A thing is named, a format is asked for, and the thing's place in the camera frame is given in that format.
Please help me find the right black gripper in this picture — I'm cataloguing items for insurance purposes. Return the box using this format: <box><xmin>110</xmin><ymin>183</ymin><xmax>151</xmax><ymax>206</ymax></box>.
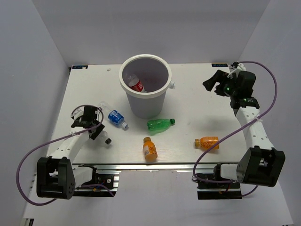
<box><xmin>202</xmin><ymin>70</ymin><xmax>238</xmax><ymax>98</ymax></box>

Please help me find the clear bottle black cap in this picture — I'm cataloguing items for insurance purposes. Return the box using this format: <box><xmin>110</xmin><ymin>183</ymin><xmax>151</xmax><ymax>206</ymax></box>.
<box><xmin>98</xmin><ymin>130</ymin><xmax>111</xmax><ymax>145</ymax></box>

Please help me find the blue label clear bottle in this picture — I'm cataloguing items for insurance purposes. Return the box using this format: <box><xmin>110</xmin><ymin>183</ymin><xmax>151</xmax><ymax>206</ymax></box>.
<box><xmin>98</xmin><ymin>101</ymin><xmax>128</xmax><ymax>130</ymax></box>

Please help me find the orange bottle with barcode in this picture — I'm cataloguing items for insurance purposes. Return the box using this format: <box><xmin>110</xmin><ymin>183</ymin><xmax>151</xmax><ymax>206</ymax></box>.
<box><xmin>143</xmin><ymin>137</ymin><xmax>158</xmax><ymax>162</ymax></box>

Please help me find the green plastic bottle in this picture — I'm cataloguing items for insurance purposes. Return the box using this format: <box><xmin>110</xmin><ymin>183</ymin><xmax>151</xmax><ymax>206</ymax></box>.
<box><xmin>147</xmin><ymin>118</ymin><xmax>175</xmax><ymax>134</ymax></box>

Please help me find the red label clear bottle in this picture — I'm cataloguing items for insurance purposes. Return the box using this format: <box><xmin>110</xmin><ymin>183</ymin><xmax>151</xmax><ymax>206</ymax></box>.
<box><xmin>126</xmin><ymin>74</ymin><xmax>147</xmax><ymax>93</ymax></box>

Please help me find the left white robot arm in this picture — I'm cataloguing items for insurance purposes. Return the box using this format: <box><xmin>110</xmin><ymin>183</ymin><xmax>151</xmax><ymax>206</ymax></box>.
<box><xmin>36</xmin><ymin>105</ymin><xmax>104</xmax><ymax>200</ymax></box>

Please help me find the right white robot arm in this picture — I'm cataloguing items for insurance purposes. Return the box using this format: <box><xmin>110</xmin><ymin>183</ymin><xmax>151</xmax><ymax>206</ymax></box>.
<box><xmin>203</xmin><ymin>70</ymin><xmax>285</xmax><ymax>188</ymax></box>

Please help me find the white plastic bin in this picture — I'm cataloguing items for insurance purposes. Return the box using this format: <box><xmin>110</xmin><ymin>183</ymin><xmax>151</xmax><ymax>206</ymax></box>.
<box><xmin>119</xmin><ymin>54</ymin><xmax>174</xmax><ymax>119</ymax></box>

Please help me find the blue label sticker right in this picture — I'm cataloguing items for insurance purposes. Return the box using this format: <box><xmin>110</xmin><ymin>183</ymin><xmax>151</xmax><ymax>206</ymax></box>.
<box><xmin>211</xmin><ymin>63</ymin><xmax>228</xmax><ymax>67</ymax></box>

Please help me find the blue label sticker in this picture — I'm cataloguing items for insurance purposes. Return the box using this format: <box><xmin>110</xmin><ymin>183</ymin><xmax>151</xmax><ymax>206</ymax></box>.
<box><xmin>211</xmin><ymin>63</ymin><xmax>228</xmax><ymax>67</ymax></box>
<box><xmin>71</xmin><ymin>65</ymin><xmax>88</xmax><ymax>70</ymax></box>

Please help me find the blue label sticker left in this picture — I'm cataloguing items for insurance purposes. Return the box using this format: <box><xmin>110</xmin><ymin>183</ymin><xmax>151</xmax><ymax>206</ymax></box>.
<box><xmin>71</xmin><ymin>65</ymin><xmax>88</xmax><ymax>70</ymax></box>

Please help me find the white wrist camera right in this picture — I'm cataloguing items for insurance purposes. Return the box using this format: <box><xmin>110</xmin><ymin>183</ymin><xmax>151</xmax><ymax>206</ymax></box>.
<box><xmin>227</xmin><ymin>62</ymin><xmax>246</xmax><ymax>79</ymax></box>

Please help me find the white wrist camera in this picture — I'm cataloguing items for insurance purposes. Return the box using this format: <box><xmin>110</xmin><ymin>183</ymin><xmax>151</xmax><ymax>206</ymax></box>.
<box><xmin>71</xmin><ymin>108</ymin><xmax>83</xmax><ymax>120</ymax></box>
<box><xmin>227</xmin><ymin>62</ymin><xmax>246</xmax><ymax>79</ymax></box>

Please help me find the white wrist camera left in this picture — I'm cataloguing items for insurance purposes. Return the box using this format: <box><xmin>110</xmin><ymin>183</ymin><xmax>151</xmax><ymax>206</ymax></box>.
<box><xmin>71</xmin><ymin>108</ymin><xmax>83</xmax><ymax>120</ymax></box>

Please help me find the aluminium front rail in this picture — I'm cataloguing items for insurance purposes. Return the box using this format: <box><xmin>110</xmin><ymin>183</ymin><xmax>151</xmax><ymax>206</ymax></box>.
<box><xmin>94</xmin><ymin>162</ymin><xmax>243</xmax><ymax>172</ymax></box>

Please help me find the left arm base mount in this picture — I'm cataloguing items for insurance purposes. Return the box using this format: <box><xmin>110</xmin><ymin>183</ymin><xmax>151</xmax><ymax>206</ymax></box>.
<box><xmin>73</xmin><ymin>165</ymin><xmax>120</xmax><ymax>197</ymax></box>

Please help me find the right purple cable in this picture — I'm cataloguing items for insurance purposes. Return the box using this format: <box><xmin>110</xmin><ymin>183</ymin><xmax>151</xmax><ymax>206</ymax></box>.
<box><xmin>191</xmin><ymin>61</ymin><xmax>278</xmax><ymax>197</ymax></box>

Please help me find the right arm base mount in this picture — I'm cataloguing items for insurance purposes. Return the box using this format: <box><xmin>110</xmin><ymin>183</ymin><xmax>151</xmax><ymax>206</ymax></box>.
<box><xmin>192</xmin><ymin>164</ymin><xmax>242</xmax><ymax>200</ymax></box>

